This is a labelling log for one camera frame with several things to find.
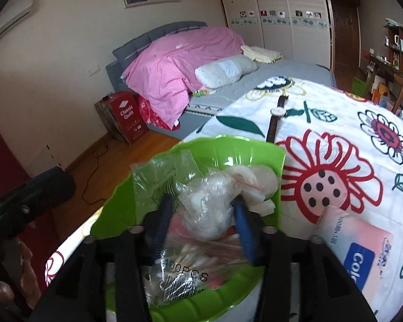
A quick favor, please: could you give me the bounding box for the folded cream blanket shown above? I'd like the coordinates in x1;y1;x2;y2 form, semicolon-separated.
241;45;282;64

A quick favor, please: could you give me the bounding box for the small wooden shelf unit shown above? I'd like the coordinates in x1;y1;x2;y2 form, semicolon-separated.
384;18;403;73

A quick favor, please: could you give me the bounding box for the pink bristle hair roller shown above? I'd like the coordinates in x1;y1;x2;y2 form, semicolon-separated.
167;214;188;241

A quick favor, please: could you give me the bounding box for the brown strap wristwatch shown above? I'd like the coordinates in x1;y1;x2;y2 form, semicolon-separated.
266;95;288;143

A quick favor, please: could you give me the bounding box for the dark wooden door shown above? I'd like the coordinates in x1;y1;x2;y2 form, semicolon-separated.
330;0;360;92

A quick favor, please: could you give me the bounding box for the green leaf plastic bowl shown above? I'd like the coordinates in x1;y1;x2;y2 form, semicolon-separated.
91;135;285;321

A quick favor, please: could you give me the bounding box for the pink duvet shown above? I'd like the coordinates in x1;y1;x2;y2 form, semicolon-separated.
122;27;244;131

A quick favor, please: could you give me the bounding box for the wooden side desk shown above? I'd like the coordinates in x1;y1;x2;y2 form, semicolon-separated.
363;53;403;114

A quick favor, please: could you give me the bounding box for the white dotted pillow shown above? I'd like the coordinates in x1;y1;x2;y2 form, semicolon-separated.
195;54;258;89

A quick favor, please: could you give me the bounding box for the floral white tablecloth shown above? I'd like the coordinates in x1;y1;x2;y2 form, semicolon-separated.
43;76;403;322

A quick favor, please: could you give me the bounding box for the white sliding wardrobe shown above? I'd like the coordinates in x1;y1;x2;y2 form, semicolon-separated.
221;0;333;70

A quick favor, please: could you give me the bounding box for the bag of cotton balls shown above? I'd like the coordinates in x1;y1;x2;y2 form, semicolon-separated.
178;170;241;241

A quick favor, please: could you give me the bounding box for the grey bed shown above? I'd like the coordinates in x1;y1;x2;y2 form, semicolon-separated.
106;21;336;140

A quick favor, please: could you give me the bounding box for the person left hand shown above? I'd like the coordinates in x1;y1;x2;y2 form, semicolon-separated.
0;239;41;314

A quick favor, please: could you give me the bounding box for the small green bin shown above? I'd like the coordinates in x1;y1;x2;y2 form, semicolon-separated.
351;77;367;97

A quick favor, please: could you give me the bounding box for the red quilt box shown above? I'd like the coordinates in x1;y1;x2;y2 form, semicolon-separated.
94;91;148;145

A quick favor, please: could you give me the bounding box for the cotton swab plastic bag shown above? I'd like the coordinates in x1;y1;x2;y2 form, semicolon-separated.
132;149;247;307

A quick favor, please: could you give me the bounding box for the tissue pack blue label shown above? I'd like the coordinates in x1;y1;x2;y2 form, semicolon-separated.
315;206;394;305

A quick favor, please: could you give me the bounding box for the wall air conditioner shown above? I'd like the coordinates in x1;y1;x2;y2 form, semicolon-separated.
0;0;34;38

